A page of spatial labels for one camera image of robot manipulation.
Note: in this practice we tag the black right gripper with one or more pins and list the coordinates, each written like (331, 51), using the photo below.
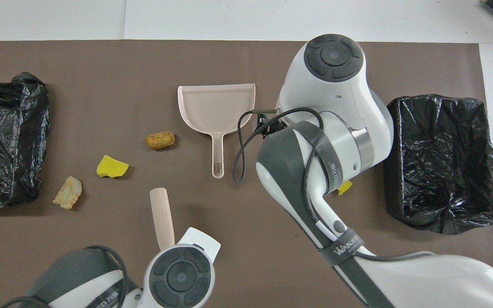
(271, 126)

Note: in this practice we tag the beige plastic dustpan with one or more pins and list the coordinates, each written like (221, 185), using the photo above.
(216, 107)

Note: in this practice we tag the brown oval bread roll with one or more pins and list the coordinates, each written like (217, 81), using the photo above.
(160, 140)

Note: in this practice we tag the beige hand brush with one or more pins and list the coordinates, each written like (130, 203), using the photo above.
(163, 214)

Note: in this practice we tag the yellow and green sponge piece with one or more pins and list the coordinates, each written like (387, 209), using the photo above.
(110, 167)

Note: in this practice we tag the pale striped croissant piece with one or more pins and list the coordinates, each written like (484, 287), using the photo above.
(68, 193)

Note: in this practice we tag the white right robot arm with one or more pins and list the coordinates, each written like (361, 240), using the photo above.
(336, 102)

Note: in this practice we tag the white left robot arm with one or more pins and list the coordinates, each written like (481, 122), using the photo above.
(182, 278)

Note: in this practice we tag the black bag lined bin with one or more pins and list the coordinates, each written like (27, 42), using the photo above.
(2, 149)
(443, 162)

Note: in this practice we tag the brown paper table mat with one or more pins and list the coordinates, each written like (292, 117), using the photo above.
(144, 85)

